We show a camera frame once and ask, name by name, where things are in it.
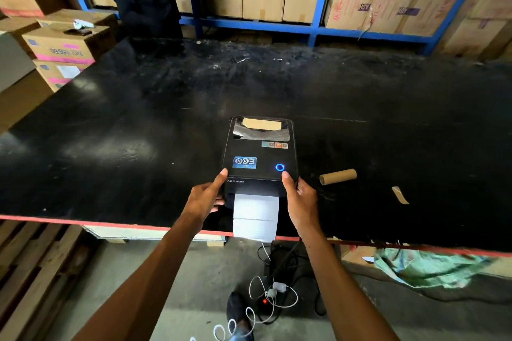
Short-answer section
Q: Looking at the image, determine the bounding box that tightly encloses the person's right hand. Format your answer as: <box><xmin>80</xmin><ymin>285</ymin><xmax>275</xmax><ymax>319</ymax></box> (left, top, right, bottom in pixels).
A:
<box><xmin>281</xmin><ymin>171</ymin><xmax>321</xmax><ymax>238</ymax></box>

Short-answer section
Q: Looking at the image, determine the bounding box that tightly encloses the person's left hand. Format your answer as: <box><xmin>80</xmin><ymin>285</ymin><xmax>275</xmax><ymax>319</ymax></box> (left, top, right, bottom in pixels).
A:
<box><xmin>180</xmin><ymin>168</ymin><xmax>229</xmax><ymax>234</ymax></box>

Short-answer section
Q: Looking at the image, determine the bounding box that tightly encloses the black label printer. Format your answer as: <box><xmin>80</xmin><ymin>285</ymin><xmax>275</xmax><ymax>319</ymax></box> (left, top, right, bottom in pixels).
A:
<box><xmin>221</xmin><ymin>116</ymin><xmax>299</xmax><ymax>210</ymax></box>

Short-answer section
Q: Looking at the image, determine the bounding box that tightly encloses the person's right forearm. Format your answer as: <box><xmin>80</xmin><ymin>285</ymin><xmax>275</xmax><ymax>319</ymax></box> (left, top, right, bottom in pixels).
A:
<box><xmin>298</xmin><ymin>225</ymin><xmax>401</xmax><ymax>341</ymax></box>

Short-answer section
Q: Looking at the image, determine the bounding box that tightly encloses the person's left forearm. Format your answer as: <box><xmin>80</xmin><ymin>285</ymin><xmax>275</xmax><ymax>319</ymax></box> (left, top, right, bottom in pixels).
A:
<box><xmin>72</xmin><ymin>216</ymin><xmax>201</xmax><ymax>341</ymax></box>

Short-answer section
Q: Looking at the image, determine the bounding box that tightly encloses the white label paper strip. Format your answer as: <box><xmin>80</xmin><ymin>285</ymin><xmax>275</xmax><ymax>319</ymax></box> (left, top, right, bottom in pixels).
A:
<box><xmin>232</xmin><ymin>194</ymin><xmax>280</xmax><ymax>242</ymax></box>

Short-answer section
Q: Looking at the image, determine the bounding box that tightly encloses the brown cardboard tube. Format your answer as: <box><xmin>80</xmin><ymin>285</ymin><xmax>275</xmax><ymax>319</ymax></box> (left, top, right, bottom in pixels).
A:
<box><xmin>319</xmin><ymin>168</ymin><xmax>358</xmax><ymax>186</ymax></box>

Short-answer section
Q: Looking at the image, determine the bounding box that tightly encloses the black power strip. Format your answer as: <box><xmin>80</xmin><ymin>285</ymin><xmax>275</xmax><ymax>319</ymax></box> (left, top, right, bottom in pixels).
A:
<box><xmin>256</xmin><ymin>241</ymin><xmax>327</xmax><ymax>324</ymax></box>

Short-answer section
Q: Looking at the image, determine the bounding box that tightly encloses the cardboard piece under table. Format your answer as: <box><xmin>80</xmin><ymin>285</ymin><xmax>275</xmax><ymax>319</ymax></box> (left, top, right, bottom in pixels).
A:
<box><xmin>340</xmin><ymin>244</ymin><xmax>377</xmax><ymax>270</ymax></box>

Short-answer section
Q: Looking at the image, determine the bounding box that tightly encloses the white board under table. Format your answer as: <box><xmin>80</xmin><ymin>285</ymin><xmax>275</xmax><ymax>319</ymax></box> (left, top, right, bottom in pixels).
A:
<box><xmin>82</xmin><ymin>225</ymin><xmax>227</xmax><ymax>243</ymax></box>

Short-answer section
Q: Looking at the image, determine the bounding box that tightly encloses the brown paper scrap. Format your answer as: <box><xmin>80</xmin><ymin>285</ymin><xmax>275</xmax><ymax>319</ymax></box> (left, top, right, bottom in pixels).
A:
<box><xmin>391</xmin><ymin>186</ymin><xmax>410</xmax><ymax>205</ymax></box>

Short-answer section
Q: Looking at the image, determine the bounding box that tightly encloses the person's black shoe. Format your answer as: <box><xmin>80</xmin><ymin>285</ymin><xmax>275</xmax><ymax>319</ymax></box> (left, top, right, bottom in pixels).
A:
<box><xmin>226</xmin><ymin>291</ymin><xmax>255</xmax><ymax>341</ymax></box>

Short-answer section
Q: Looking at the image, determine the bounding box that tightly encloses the blue metal shelf rack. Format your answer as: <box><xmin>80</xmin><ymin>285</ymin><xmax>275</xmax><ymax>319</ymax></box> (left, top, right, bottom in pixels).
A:
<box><xmin>55</xmin><ymin>0</ymin><xmax>496</xmax><ymax>56</ymax></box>

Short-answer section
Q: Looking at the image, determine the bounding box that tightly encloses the green plastic bag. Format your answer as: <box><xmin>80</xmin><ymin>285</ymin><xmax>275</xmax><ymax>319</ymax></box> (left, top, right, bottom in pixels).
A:
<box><xmin>374</xmin><ymin>247</ymin><xmax>493</xmax><ymax>290</ymax></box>

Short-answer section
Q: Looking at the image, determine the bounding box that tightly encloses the red printed cardboard box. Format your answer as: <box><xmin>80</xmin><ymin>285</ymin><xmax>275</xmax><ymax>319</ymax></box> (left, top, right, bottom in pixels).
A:
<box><xmin>324</xmin><ymin>0</ymin><xmax>381</xmax><ymax>31</ymax></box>
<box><xmin>362</xmin><ymin>0</ymin><xmax>425</xmax><ymax>35</ymax></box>
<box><xmin>399</xmin><ymin>0</ymin><xmax>464</xmax><ymax>38</ymax></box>

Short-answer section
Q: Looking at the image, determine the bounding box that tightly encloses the pink striped cardboard box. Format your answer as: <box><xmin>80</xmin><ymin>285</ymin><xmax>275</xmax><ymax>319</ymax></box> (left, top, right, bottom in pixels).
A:
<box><xmin>22</xmin><ymin>24</ymin><xmax>117</xmax><ymax>65</ymax></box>
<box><xmin>32</xmin><ymin>59</ymin><xmax>93</xmax><ymax>93</ymax></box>

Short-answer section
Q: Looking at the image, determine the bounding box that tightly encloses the wooden pallet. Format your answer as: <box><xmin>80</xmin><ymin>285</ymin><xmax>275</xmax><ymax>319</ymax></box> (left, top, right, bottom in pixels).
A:
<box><xmin>0</xmin><ymin>220</ymin><xmax>101</xmax><ymax>341</ymax></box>

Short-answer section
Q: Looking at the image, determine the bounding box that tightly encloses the stack of tall cardboard boxes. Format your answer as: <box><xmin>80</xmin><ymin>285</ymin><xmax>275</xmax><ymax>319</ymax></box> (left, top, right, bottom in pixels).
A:
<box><xmin>438</xmin><ymin>0</ymin><xmax>512</xmax><ymax>62</ymax></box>

